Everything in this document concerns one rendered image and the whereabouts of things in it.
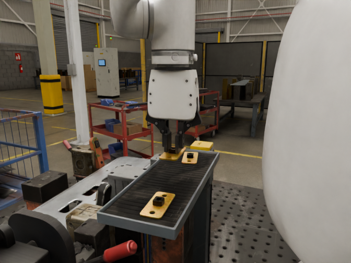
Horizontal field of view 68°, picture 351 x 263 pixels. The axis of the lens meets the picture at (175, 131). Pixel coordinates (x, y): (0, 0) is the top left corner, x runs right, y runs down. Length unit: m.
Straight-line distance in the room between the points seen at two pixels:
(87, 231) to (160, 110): 0.27
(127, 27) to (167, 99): 0.15
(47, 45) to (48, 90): 1.18
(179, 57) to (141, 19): 0.09
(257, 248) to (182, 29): 0.91
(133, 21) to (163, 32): 0.06
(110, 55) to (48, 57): 3.61
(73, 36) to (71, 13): 0.34
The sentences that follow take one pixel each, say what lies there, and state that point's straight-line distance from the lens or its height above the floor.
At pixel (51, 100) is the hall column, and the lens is 7.90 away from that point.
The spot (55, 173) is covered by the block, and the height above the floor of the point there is 1.03.
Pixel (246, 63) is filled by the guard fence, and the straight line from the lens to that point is 7.89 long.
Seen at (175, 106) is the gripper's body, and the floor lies 1.32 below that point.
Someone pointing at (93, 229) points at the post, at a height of 1.10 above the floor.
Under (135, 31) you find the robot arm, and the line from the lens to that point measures 0.50.
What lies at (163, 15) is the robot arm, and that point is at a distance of 0.49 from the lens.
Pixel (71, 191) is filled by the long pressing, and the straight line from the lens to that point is 0.93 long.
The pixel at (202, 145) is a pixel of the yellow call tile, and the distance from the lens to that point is 0.80.
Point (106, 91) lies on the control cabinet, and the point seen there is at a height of 0.30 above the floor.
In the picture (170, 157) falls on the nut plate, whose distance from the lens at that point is 0.54.
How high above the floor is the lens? 1.40
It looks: 15 degrees down
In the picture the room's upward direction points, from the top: straight up
